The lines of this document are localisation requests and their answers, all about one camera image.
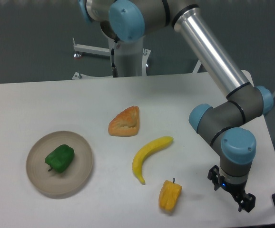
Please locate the white robot stand base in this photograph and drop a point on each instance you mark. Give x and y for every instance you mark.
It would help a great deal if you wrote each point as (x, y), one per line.
(126, 59)

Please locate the orange croissant pastry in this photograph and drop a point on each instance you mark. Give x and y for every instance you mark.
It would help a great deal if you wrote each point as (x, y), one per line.
(126, 123)

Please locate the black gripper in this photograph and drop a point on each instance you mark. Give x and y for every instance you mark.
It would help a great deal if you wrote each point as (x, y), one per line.
(235, 186)

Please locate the yellow bell pepper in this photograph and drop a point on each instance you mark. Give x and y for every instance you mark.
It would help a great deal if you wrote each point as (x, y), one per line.
(169, 195)

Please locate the green bell pepper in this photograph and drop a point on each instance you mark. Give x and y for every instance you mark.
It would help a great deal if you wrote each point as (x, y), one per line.
(60, 158)

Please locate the yellow banana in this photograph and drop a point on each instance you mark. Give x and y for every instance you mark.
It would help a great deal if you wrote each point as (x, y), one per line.
(146, 151)

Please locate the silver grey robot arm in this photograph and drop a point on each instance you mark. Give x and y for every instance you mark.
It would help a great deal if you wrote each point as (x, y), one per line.
(126, 22)

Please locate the beige round plate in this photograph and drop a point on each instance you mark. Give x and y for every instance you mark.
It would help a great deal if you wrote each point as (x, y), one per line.
(60, 185)

